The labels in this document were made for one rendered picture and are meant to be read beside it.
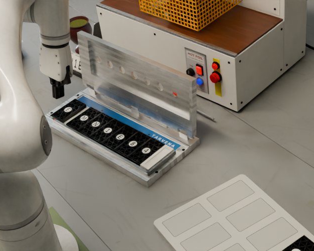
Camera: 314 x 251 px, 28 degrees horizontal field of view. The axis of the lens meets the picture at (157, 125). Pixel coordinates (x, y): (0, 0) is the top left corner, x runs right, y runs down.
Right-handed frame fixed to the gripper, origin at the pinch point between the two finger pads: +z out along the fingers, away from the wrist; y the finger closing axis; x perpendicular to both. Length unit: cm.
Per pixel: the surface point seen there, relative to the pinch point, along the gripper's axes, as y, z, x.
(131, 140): 28.6, 5.1, 1.6
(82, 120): 10.6, 5.4, -0.1
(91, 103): 5.4, 5.0, 7.9
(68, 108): 2.8, 5.1, 1.2
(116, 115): 16.2, 4.9, 8.1
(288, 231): 79, 7, 2
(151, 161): 38.6, 5.8, -1.1
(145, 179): 41.3, 7.6, -5.8
